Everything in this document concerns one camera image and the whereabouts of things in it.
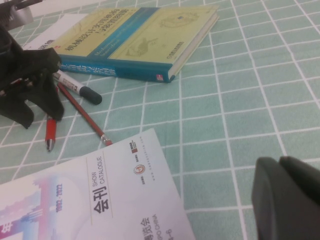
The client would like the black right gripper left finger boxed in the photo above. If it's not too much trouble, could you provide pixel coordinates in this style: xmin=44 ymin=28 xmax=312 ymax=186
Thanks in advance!
xmin=251 ymin=157 xmax=320 ymax=240

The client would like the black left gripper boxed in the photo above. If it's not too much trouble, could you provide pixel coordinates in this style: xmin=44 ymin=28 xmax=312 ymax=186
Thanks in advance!
xmin=0 ymin=24 xmax=65 ymax=130

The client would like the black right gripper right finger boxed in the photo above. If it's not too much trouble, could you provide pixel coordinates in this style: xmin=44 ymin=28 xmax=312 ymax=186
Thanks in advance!
xmin=279 ymin=156 xmax=320 ymax=198

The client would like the red gel pen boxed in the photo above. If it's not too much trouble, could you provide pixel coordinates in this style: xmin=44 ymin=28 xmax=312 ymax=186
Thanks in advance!
xmin=9 ymin=77 xmax=58 ymax=153

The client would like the white whiteboard marker black cap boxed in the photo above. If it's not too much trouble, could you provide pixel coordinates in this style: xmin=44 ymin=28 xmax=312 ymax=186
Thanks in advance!
xmin=52 ymin=69 xmax=103 ymax=106

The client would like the red pencil with eraser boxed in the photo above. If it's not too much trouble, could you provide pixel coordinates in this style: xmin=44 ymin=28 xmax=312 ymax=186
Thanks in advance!
xmin=56 ymin=82 xmax=113 ymax=147

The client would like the green checked tablecloth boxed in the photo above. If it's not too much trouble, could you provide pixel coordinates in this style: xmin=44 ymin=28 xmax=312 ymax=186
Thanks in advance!
xmin=0 ymin=0 xmax=320 ymax=240

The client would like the white show catalogue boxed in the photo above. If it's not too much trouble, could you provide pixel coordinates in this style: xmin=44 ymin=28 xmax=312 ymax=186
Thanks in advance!
xmin=0 ymin=127 xmax=197 ymax=240

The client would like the yellow and teal hardcover book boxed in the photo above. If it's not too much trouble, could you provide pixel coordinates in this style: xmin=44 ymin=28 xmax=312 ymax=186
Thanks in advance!
xmin=51 ymin=3 xmax=221 ymax=84

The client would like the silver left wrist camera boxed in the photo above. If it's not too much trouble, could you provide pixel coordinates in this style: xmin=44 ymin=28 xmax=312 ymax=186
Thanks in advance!
xmin=7 ymin=4 xmax=34 ymax=26

